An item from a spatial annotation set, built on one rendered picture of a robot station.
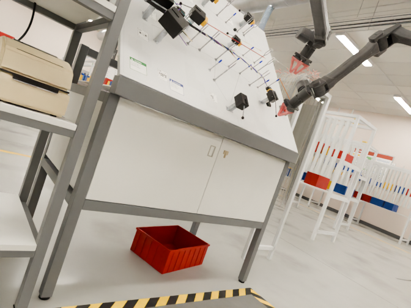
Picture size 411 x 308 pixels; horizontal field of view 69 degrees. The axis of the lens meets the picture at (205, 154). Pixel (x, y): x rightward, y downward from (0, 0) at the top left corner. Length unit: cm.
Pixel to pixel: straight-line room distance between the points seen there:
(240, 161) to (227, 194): 18
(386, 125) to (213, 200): 907
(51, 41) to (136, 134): 1134
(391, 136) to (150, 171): 929
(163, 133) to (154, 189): 24
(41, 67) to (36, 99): 10
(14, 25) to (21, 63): 1128
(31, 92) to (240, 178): 103
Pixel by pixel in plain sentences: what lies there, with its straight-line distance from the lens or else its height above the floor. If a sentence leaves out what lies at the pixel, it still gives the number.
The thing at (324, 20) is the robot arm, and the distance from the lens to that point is 151.
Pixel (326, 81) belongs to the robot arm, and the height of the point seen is 123.
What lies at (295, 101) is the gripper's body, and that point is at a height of 110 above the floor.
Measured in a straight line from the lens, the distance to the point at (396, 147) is 1003.
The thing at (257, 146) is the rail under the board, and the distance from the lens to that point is 156.
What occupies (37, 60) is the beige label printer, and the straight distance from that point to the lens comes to 109.
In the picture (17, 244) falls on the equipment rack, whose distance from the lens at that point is 116.
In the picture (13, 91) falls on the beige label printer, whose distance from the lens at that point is 105.
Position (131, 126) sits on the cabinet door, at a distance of 117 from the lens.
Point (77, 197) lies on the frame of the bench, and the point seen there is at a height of 41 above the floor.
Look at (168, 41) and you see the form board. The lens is 141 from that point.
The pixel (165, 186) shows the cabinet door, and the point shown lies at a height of 50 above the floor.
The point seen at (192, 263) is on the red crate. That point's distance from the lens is 192.
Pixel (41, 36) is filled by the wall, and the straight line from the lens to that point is 1241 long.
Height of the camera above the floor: 75
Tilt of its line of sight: 2 degrees down
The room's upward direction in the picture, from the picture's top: 20 degrees clockwise
